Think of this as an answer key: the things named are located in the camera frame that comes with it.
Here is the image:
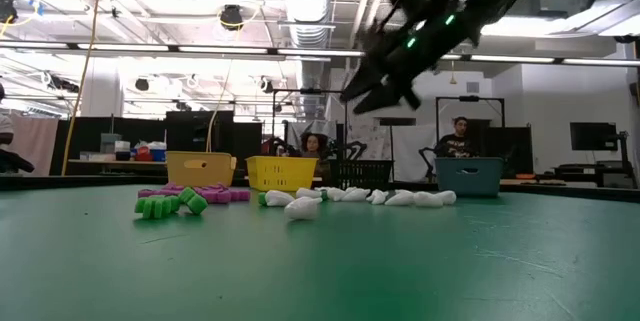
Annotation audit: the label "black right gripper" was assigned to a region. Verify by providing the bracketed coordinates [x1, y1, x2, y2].
[340, 29, 452, 113]

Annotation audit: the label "green small pieces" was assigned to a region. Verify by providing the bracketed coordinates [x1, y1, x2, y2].
[178, 186, 209, 216]

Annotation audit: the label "white hanging sheet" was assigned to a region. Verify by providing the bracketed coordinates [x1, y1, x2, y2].
[344, 120, 441, 182]

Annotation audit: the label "person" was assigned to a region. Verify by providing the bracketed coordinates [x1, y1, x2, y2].
[433, 115, 479, 159]
[298, 132, 331, 182]

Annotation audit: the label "black plastic basket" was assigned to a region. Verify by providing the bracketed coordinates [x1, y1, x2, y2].
[329, 159, 394, 191]

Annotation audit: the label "blue plastic basket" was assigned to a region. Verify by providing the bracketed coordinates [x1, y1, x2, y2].
[433, 156, 505, 198]

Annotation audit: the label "yellow plastic basket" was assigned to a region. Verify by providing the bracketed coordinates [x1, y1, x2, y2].
[245, 155, 319, 193]

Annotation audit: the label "green table mat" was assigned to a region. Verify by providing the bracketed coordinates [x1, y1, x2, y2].
[0, 183, 640, 321]

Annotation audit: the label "grey storage box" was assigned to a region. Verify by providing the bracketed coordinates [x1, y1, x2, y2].
[99, 132, 123, 155]

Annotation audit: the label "orange plastic basket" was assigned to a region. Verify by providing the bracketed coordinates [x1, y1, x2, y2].
[165, 150, 238, 188]

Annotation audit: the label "wooden side table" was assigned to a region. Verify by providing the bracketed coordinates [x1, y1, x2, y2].
[67, 158, 169, 168]

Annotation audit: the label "black desk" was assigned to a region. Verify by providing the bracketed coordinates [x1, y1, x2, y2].
[549, 160, 636, 190]

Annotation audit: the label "black computer monitor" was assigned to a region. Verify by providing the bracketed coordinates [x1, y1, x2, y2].
[569, 121, 618, 152]

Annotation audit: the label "pink curtain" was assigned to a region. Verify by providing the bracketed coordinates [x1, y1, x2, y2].
[12, 113, 60, 177]

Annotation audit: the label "black monitor stand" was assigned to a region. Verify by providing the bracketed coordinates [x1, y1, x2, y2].
[602, 130, 639, 190]

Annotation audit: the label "black overhead camera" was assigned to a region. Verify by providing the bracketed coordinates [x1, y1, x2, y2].
[218, 4, 245, 31]

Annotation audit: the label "silver ventilation duct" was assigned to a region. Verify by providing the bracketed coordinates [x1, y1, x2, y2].
[278, 0, 335, 120]

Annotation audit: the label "black partition wall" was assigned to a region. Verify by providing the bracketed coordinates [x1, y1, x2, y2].
[49, 109, 264, 177]

